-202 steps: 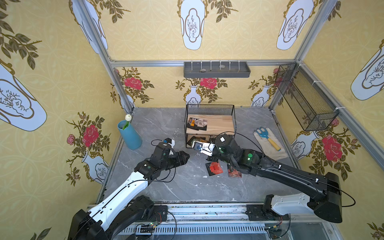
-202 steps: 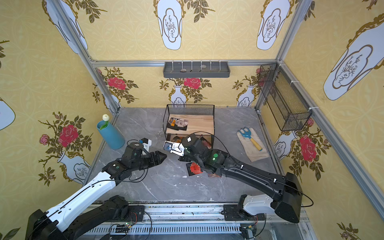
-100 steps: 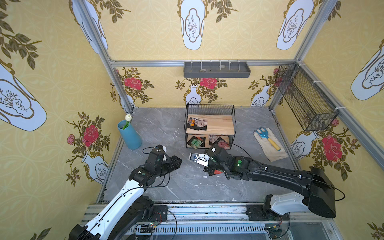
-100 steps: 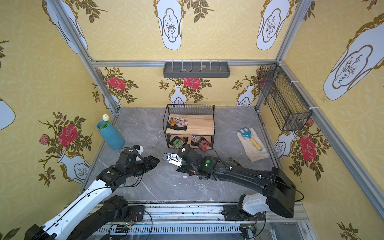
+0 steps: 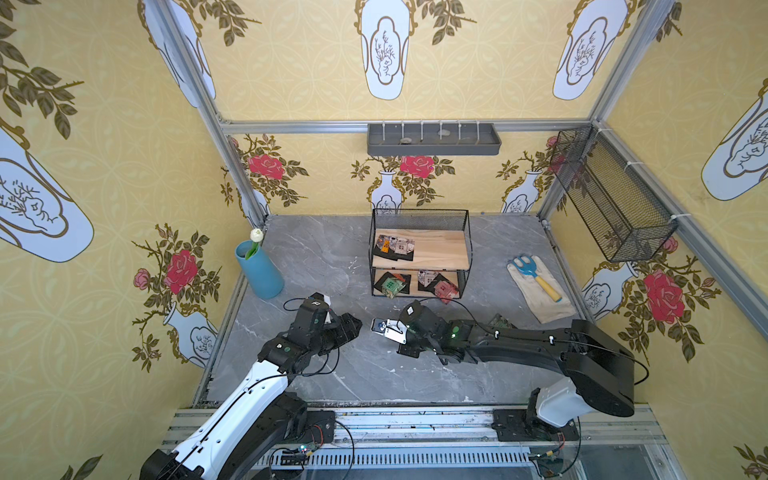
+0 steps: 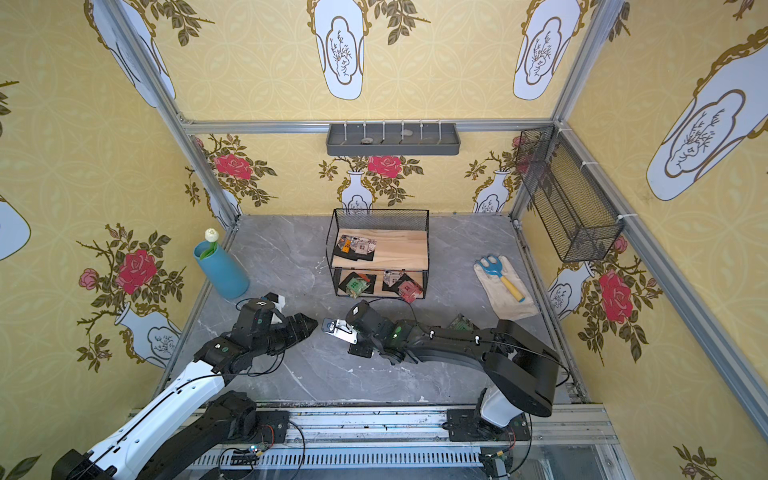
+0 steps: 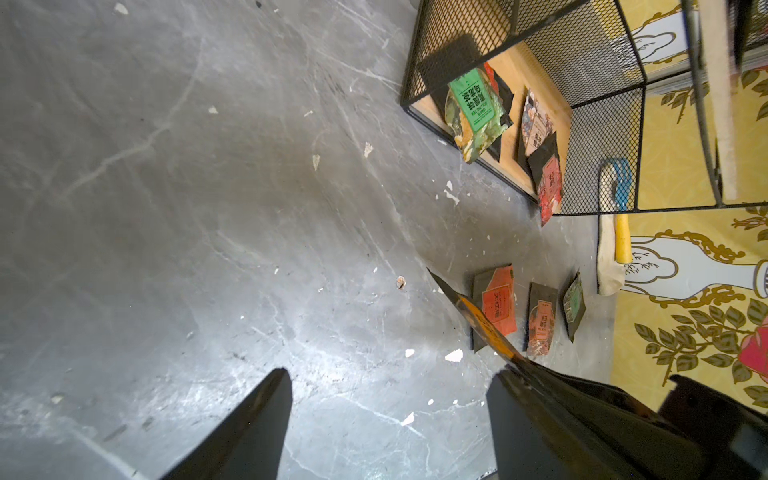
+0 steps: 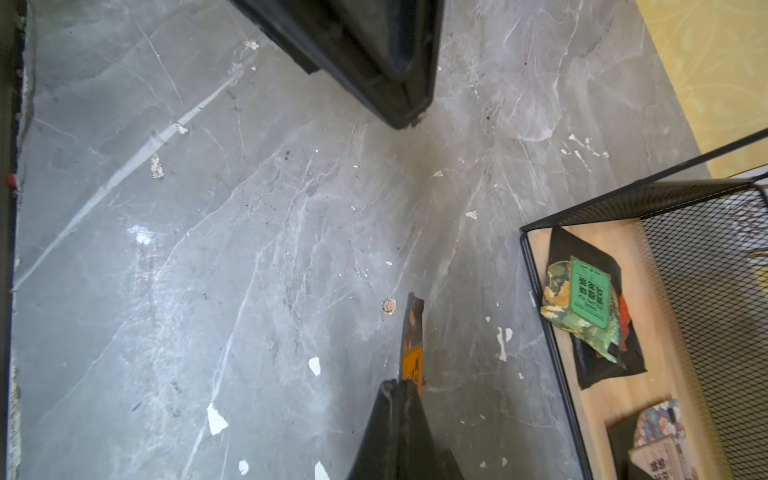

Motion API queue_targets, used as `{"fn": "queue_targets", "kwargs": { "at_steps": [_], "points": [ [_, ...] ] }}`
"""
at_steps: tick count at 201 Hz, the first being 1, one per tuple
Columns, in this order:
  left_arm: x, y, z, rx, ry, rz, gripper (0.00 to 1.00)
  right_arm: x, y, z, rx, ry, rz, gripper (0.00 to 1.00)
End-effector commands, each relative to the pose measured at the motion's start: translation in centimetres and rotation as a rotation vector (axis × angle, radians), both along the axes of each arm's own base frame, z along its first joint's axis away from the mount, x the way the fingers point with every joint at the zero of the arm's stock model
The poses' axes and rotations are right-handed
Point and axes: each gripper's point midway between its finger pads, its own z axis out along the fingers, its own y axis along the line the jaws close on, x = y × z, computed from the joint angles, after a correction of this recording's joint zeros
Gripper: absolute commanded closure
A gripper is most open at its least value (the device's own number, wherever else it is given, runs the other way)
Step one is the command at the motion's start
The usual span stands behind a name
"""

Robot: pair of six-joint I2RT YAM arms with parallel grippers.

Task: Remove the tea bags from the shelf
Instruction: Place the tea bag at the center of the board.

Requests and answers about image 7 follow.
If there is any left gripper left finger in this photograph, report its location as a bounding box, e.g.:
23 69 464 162
164 368 293 479

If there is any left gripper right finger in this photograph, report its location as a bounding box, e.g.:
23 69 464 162
486 363 708 479

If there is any red house tea bag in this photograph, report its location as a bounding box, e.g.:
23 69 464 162
526 282 558 357

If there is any green tea bag top shelf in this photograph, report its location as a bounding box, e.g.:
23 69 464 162
562 272 586 343

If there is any green tea bag shelf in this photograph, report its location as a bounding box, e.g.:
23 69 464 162
562 272 586 343
444 62 514 164

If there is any orange black tea bag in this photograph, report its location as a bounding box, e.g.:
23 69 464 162
428 269 524 363

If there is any red label tea bag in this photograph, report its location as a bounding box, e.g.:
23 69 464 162
472 264 517 336

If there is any red floral tea bag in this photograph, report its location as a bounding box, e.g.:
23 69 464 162
527 132 563 227

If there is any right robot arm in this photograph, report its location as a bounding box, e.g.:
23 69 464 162
659 375 767 479

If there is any beige illustrated tea bag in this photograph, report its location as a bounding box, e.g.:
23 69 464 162
518 90 554 158

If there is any green tea bag lower shelf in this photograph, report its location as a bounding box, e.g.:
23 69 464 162
444 62 514 164

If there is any blue yellow hand rake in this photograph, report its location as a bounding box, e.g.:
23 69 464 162
599 158 634 265

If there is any black wire two-tier shelf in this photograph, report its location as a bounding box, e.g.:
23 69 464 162
400 1 767 216

